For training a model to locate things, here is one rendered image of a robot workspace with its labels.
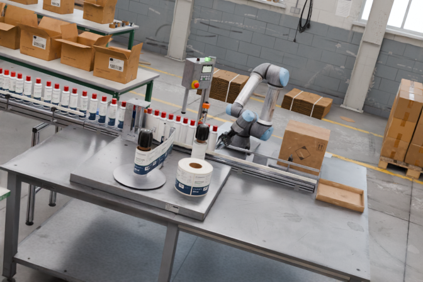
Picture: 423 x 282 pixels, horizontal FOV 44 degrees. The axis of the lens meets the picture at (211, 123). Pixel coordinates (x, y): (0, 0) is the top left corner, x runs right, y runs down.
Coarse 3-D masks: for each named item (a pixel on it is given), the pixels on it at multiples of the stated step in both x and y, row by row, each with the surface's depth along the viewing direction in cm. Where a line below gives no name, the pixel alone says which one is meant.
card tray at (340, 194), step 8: (320, 184) 354; (328, 184) 355; (336, 184) 354; (344, 184) 352; (320, 192) 343; (328, 192) 345; (336, 192) 347; (344, 192) 350; (352, 192) 352; (360, 192) 351; (320, 200) 332; (328, 200) 331; (336, 200) 330; (344, 200) 338; (352, 200) 340; (360, 200) 342; (352, 208) 328; (360, 208) 327
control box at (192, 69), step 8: (184, 64) 347; (192, 64) 341; (200, 64) 343; (208, 64) 347; (184, 72) 348; (192, 72) 342; (200, 72) 346; (184, 80) 349; (192, 80) 344; (192, 88) 346; (200, 88) 351
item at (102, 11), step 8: (88, 0) 738; (104, 0) 748; (112, 0) 725; (88, 8) 729; (96, 8) 724; (104, 8) 721; (112, 8) 736; (88, 16) 733; (96, 16) 727; (104, 16) 726; (112, 16) 742
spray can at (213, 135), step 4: (216, 128) 349; (212, 132) 350; (216, 132) 350; (212, 136) 350; (216, 136) 351; (212, 140) 351; (216, 140) 353; (208, 144) 354; (212, 144) 352; (208, 148) 354; (212, 148) 353
